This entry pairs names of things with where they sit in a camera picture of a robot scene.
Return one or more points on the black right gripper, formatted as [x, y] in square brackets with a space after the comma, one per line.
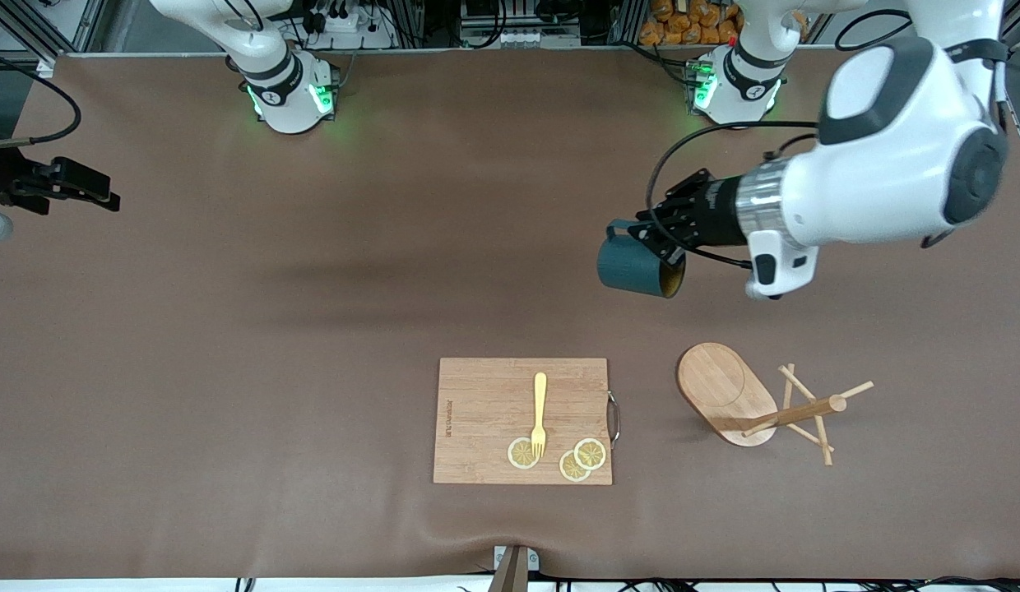
[15, 182]

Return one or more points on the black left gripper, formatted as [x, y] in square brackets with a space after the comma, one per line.
[718, 212]

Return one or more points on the teal mug with yellow interior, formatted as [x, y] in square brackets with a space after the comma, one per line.
[629, 267]

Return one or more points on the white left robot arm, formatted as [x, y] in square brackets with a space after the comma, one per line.
[888, 181]

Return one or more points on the wooden mug rack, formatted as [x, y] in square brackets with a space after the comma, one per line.
[716, 382]

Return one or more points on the orange snack pile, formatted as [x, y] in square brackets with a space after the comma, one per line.
[674, 25]

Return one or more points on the yellow plastic fork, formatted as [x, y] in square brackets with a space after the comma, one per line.
[540, 395]

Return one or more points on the grey socket strip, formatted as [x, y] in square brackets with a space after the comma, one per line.
[518, 38]

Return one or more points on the table cover mat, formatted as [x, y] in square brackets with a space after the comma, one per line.
[312, 288]

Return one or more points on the lemon slice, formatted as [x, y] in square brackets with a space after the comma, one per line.
[592, 454]
[518, 454]
[569, 470]

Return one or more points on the wooden cutting board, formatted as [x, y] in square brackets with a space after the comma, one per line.
[485, 411]

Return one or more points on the white power strip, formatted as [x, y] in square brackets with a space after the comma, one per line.
[366, 37]

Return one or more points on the aluminium frame post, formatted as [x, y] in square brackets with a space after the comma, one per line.
[74, 25]

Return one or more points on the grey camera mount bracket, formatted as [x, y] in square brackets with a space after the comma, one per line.
[514, 571]

